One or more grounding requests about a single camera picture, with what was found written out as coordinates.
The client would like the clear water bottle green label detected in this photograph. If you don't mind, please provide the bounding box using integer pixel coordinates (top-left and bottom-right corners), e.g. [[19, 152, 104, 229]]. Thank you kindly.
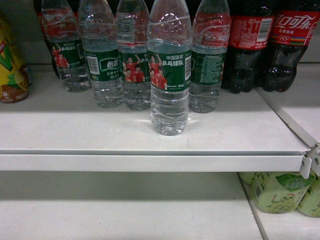
[[147, 0, 193, 136]]

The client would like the water bottle text label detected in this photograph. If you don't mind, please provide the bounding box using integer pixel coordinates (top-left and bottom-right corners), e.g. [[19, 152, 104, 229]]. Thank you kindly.
[[189, 0, 231, 114]]

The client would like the white metal shelf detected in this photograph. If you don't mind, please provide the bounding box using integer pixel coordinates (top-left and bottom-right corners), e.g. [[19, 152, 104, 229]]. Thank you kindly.
[[0, 66, 310, 172]]

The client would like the water bottle red players label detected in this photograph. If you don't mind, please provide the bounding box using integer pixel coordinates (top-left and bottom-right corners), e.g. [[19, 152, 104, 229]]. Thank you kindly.
[[116, 0, 151, 111]]

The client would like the water bottle barcode label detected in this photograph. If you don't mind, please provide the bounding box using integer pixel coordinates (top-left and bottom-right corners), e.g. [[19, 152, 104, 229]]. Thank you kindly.
[[78, 0, 124, 108]]

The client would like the white right adjacent shelf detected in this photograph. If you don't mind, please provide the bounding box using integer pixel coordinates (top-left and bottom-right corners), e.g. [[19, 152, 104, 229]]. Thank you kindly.
[[255, 63, 320, 175]]

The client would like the water bottle far left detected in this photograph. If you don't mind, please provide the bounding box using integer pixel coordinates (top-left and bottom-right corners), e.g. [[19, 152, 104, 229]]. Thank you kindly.
[[41, 0, 91, 93]]

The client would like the white lower shelf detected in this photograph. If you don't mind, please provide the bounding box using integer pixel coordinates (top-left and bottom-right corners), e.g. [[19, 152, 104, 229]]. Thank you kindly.
[[0, 171, 262, 240]]

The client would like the green juice bottle rear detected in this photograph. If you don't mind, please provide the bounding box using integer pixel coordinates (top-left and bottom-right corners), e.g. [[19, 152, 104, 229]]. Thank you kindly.
[[238, 171, 256, 186]]

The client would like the cola bottle barcode label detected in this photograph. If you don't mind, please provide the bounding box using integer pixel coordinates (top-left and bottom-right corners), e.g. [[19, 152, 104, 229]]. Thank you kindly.
[[221, 0, 276, 94]]

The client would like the green grape juice bottle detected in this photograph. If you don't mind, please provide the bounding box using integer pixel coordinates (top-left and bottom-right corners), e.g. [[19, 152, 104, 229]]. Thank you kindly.
[[249, 171, 316, 214]]

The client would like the yellow lemon tea bottle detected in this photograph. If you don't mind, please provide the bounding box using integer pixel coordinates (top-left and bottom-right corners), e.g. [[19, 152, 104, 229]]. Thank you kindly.
[[0, 12, 29, 104]]

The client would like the cola bottle red logo label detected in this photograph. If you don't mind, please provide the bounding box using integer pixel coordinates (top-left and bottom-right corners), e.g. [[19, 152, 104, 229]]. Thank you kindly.
[[254, 0, 320, 93]]

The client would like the green juice bottle right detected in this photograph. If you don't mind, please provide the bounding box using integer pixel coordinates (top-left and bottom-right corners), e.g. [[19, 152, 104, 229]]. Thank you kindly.
[[296, 175, 320, 218]]

